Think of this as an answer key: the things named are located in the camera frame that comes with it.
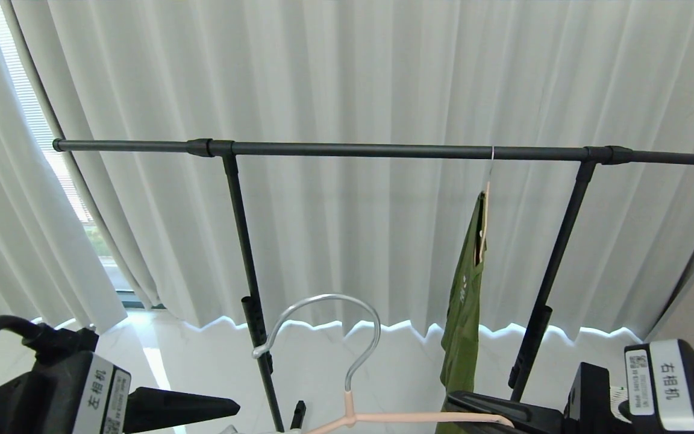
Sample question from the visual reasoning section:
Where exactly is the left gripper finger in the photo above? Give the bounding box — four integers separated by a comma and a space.
124, 387, 241, 433

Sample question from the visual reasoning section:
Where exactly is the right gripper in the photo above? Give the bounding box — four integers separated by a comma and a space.
446, 362, 628, 434

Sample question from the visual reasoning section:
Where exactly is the pink clothes hanger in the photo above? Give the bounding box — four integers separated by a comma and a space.
252, 294, 516, 434
477, 147, 496, 266

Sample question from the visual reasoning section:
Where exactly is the green garment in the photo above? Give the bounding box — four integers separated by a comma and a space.
436, 192, 490, 434

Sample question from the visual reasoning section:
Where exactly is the black clothes rack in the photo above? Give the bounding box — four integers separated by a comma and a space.
52, 137, 694, 432

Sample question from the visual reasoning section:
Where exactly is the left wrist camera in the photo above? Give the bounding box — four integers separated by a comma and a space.
0, 325, 132, 434

